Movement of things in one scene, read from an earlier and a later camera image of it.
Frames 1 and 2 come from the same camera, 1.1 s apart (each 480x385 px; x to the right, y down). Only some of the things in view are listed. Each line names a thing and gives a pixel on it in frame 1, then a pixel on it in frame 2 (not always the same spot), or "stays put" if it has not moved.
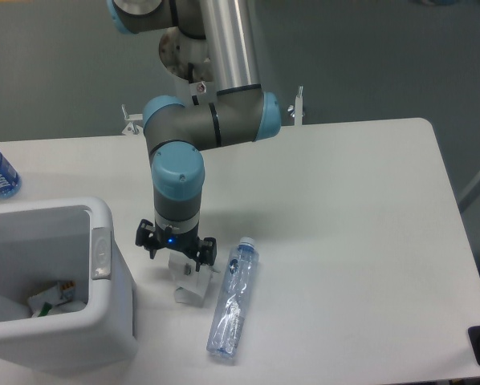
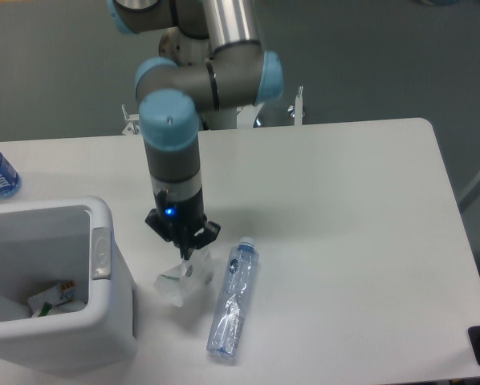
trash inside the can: [56, 300] stays put
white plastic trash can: [29, 249] stays put
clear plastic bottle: [233, 300] stays put
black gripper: [205, 251] → [182, 222]
